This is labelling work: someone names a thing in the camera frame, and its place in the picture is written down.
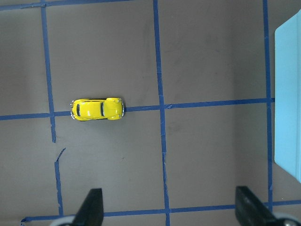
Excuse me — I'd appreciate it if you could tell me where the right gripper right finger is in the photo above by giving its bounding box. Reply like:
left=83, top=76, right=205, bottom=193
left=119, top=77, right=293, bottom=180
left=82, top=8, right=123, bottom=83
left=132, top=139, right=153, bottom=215
left=235, top=186, right=282, bottom=226

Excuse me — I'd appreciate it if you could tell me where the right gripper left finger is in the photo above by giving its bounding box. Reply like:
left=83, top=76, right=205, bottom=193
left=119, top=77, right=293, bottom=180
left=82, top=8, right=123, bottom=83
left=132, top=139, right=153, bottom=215
left=72, top=188, right=104, bottom=226

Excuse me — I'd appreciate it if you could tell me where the light blue plastic bin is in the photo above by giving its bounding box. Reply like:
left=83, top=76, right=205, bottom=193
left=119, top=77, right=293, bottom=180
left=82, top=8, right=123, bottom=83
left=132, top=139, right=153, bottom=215
left=274, top=12, right=301, bottom=181

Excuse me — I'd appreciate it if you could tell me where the yellow beetle toy car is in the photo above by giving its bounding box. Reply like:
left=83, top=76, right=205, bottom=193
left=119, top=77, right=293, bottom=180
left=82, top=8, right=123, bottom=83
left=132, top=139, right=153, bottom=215
left=70, top=97, right=125, bottom=121

